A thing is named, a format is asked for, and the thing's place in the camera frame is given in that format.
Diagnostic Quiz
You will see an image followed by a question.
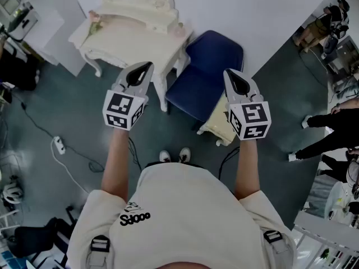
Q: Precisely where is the right grey harness strap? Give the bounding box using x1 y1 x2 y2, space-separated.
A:
263 229 293 255

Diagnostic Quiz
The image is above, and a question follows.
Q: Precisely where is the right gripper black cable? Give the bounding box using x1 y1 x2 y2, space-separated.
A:
218 146 241 179

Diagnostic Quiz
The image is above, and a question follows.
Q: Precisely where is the left grey harness strap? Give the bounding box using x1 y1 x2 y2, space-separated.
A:
87 234 112 269

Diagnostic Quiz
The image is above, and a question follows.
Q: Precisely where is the grey harness strap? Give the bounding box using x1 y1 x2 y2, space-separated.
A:
263 229 293 255
87 234 112 269

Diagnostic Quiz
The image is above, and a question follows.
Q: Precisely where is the white dressing table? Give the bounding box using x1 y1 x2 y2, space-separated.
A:
68 0 194 112

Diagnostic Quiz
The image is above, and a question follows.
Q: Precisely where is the blue upholstered chair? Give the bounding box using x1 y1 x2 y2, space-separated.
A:
165 30 245 131

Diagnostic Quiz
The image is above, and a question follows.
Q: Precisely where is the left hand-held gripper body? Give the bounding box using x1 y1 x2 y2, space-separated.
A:
102 77 150 132

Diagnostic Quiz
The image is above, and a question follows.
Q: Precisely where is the person's cream shirt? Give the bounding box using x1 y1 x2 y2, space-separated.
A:
66 161 298 269

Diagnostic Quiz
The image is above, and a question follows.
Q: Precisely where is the person's right forearm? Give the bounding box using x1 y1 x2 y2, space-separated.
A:
233 138 262 201

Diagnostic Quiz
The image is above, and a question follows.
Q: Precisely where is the white power strip cable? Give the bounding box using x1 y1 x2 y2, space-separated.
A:
50 138 91 195

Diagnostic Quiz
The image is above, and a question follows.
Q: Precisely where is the black bag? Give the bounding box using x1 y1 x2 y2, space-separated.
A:
0 41 40 92

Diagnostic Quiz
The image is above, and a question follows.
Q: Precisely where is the person's left forearm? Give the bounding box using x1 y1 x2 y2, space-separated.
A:
100 127 133 206

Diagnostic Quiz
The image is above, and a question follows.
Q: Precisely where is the white helmet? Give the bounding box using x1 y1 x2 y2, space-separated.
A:
2 181 24 205

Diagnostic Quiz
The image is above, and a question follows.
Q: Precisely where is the pink artificial flower stem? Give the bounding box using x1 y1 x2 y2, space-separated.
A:
85 10 109 40

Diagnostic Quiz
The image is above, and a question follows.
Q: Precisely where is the white power strip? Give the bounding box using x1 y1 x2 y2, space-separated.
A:
52 136 67 155

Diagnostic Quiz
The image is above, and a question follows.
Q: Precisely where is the person's right white shoe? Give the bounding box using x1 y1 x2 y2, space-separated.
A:
178 147 192 164

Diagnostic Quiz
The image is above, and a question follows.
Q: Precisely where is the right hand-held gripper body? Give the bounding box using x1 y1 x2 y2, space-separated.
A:
225 92 273 141

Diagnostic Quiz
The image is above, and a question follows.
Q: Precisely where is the white shelf unit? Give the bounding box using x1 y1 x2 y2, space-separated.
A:
292 209 359 269

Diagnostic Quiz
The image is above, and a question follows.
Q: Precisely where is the grey machine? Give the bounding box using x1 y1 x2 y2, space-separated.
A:
7 4 40 41

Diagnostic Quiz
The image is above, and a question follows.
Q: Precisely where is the black office chair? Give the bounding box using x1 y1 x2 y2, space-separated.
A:
13 205 76 266

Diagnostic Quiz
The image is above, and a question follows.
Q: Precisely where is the cream stool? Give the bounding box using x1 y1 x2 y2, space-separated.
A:
197 94 239 147

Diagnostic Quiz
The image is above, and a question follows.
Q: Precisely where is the black floor cable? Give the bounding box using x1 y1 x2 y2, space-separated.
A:
12 92 105 173

